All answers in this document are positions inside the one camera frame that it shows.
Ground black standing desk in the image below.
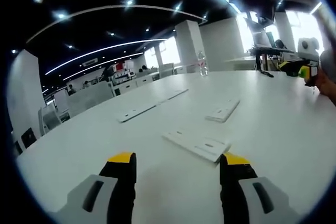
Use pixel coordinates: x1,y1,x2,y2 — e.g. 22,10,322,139
247,45,297,72

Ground person's right hand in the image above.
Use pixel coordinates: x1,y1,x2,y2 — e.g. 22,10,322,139
316,72,336,101

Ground small black table object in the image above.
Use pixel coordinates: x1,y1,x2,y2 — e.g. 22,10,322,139
258,70,275,79

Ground black cabinet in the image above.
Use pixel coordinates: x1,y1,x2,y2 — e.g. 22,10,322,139
20,127,38,149

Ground white slotted plate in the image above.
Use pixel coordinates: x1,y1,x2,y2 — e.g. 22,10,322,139
204,99,241,123

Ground white office partition desks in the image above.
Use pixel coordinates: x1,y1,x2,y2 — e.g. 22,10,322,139
66,80,114,116

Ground clear plastic bottle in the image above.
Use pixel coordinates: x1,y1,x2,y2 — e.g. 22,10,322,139
198,50,209,77

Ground long ceiling light strip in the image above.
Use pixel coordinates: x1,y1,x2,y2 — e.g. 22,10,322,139
45,38,169,76

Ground white socket holder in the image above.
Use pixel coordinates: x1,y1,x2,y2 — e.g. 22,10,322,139
162,129,232,164

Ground curved ceiling light ring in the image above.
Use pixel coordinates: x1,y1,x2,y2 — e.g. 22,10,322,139
25,4,208,46

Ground white office chair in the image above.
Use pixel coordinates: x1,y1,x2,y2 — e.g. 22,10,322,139
37,104,71,136

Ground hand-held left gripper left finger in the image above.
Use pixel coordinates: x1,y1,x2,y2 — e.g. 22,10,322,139
52,152,137,224

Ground long white panel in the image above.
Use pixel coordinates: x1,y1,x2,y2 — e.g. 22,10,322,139
117,88,190,123

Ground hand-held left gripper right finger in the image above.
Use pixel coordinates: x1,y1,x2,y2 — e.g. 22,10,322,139
219,152,297,224

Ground white square pillar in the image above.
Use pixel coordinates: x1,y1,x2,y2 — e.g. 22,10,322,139
6,49,45,144

